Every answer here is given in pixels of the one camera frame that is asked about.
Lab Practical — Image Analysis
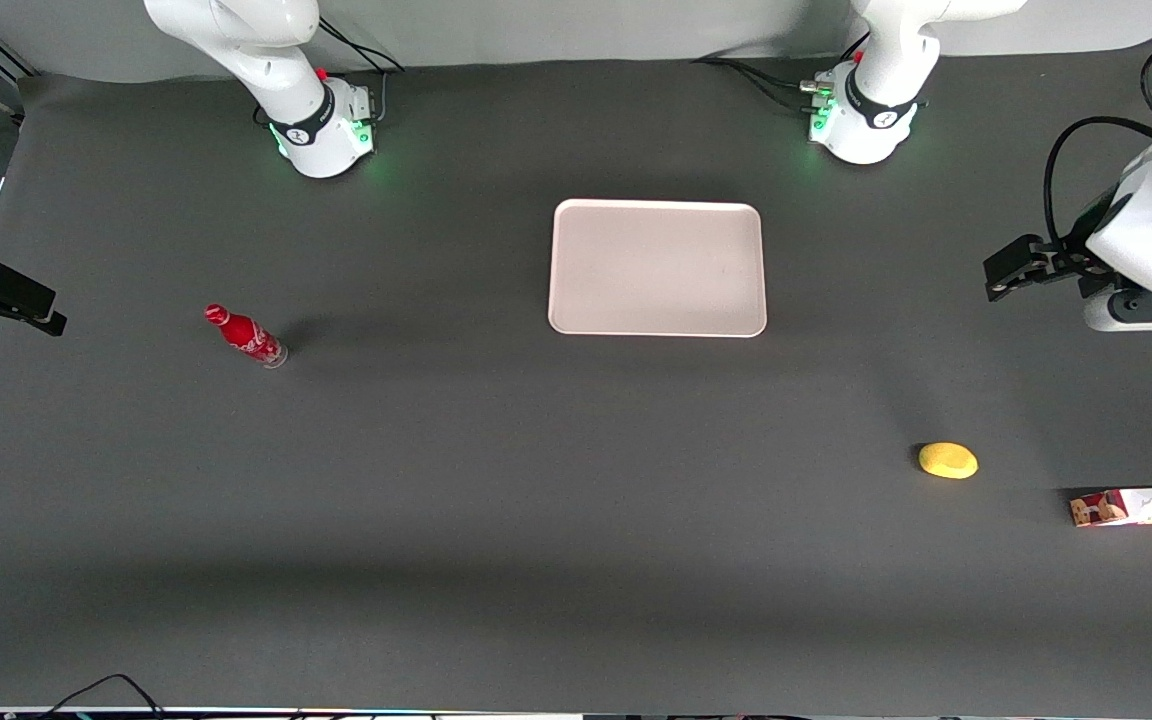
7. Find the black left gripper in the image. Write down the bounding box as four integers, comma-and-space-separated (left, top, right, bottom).
983, 236, 1113, 302

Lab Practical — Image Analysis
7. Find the red cookie box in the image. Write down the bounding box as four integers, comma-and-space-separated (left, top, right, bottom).
1069, 486, 1152, 528

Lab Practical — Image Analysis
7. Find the pale pink rectangular tray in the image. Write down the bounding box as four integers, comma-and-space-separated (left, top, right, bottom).
548, 198, 768, 338

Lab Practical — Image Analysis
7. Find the yellow lemon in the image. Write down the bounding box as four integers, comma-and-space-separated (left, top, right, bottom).
918, 442, 979, 480

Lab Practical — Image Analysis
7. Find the red cola bottle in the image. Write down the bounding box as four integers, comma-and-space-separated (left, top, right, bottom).
203, 303, 289, 369

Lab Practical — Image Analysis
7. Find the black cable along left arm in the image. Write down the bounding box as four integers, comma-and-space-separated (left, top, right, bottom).
1042, 116, 1152, 253

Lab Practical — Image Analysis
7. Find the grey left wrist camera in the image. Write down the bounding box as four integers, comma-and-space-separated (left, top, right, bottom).
1083, 288, 1152, 332

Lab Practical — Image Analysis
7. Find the black cable at left arm base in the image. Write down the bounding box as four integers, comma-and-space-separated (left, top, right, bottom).
691, 57, 817, 93
731, 62, 822, 113

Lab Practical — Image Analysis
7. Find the black cable at arm base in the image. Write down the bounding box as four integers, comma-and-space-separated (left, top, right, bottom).
316, 17, 406, 74
691, 57, 817, 93
731, 62, 822, 113

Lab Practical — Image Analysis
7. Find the black cable at table edge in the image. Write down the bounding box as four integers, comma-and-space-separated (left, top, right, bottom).
36, 673, 169, 720

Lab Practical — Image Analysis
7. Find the black cable at right arm base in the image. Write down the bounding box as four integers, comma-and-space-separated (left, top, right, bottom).
316, 17, 406, 74

